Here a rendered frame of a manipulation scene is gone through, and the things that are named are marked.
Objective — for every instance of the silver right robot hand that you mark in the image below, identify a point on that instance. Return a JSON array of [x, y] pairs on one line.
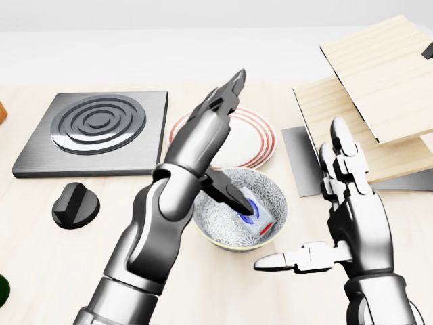
[[365, 230]]

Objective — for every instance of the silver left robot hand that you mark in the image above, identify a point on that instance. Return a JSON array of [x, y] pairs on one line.
[[199, 135]]

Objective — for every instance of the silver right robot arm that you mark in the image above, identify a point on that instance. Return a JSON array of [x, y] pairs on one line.
[[382, 301]]

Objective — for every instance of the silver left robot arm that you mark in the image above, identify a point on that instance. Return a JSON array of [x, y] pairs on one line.
[[142, 237]]

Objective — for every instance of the patterned grey bowl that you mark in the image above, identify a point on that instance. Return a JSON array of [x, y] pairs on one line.
[[220, 223]]

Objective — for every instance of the cream cheese box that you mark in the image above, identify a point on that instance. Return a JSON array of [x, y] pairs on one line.
[[262, 220]]

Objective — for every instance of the white plate with red rings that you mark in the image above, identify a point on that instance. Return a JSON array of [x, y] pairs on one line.
[[250, 142]]

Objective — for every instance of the grey metal base sheet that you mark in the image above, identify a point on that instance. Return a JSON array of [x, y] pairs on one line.
[[299, 159]]

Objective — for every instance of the flat dark stove plate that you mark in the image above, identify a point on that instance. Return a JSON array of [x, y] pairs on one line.
[[98, 135]]

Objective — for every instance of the round black knob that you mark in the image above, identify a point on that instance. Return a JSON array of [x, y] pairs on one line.
[[76, 206]]

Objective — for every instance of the pale wooden cabinet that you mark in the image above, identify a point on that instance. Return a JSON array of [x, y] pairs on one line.
[[379, 67]]

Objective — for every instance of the brown wooden object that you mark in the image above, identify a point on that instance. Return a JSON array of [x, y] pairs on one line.
[[2, 112]]

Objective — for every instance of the dark green round object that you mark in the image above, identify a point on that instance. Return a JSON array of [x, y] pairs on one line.
[[4, 294]]

